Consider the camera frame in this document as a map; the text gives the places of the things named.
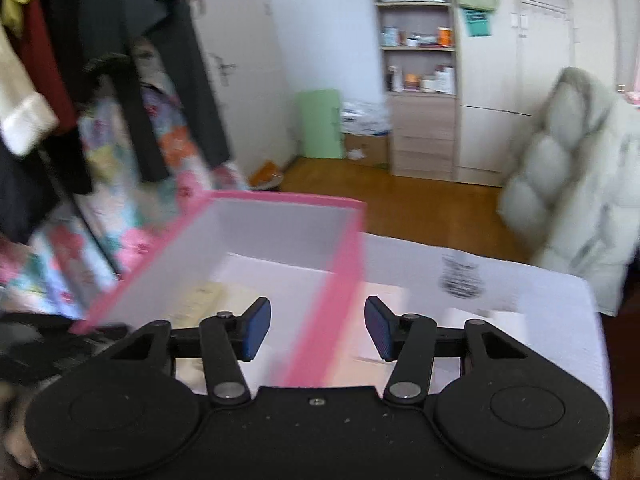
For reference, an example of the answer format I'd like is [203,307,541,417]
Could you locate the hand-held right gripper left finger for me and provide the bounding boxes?
[107,297,273,407]

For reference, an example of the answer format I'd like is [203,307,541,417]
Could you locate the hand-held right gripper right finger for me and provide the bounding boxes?
[364,295,528,406]

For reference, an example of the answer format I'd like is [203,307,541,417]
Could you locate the beige remote control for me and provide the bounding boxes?
[175,280,226,333]

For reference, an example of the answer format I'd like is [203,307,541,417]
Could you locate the pink cardboard box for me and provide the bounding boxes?
[70,190,368,388]

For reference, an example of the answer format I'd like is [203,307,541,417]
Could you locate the white quilted table cover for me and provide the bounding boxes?
[190,232,613,480]

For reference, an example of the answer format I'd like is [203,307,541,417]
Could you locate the black belt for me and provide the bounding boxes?
[42,150,123,281]

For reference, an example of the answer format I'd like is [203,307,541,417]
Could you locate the black jacket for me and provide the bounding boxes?
[0,135,93,246]

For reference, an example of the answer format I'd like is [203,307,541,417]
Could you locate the brown cardboard box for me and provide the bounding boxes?
[342,132,390,167]

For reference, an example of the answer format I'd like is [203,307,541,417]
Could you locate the floral quilt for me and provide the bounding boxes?
[0,80,246,321]

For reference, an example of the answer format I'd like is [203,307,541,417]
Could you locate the wooden bookshelf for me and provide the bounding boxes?
[367,0,458,178]

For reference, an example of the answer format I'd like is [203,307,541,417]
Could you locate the white boxes in plastic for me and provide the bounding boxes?
[340,100,390,136]

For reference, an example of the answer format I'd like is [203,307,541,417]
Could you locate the cream coat white cuff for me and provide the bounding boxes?
[0,25,61,157]

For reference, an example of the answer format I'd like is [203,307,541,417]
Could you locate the grey-green puffer jacket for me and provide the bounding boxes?
[497,66,640,317]

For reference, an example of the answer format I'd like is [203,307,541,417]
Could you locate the white door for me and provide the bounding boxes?
[192,0,296,171]

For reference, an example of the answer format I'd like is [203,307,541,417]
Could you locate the light wooden wardrobe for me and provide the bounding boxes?
[452,0,618,188]

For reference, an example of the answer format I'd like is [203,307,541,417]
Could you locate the red hanging garment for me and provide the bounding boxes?
[20,0,78,136]

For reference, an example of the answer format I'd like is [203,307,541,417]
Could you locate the black hanging coat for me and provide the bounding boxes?
[80,0,233,183]

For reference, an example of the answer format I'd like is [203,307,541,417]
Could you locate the teal hanging pouch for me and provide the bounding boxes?
[459,7,493,38]

